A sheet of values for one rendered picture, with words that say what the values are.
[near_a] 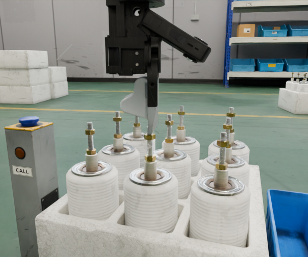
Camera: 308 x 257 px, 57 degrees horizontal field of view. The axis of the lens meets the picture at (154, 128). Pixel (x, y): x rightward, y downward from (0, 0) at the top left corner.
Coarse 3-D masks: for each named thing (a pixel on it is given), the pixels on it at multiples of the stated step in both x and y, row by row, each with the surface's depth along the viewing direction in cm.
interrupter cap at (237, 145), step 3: (216, 141) 70; (234, 141) 70; (237, 141) 70; (240, 141) 69; (213, 144) 68; (216, 144) 67; (234, 144) 68; (237, 144) 68; (240, 144) 67; (243, 144) 67; (219, 147) 66; (234, 147) 65; (237, 147) 65; (240, 147) 65; (243, 147) 65
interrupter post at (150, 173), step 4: (144, 160) 49; (156, 160) 49; (144, 164) 48; (148, 164) 48; (152, 164) 48; (156, 164) 49; (144, 168) 49; (148, 168) 48; (152, 168) 48; (156, 168) 49; (144, 172) 49; (148, 172) 48; (152, 172) 48; (156, 172) 49; (144, 176) 49; (148, 176) 48; (152, 176) 48; (156, 176) 49
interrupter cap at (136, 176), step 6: (138, 168) 52; (162, 168) 52; (132, 174) 50; (138, 174) 50; (162, 174) 50; (168, 174) 50; (132, 180) 47; (138, 180) 48; (144, 180) 48; (150, 180) 48; (156, 180) 48; (162, 180) 48; (168, 180) 47
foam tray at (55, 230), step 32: (256, 192) 59; (64, 224) 48; (96, 224) 48; (256, 224) 48; (64, 256) 50; (96, 256) 48; (128, 256) 46; (160, 256) 44; (192, 256) 42; (224, 256) 40; (256, 256) 40
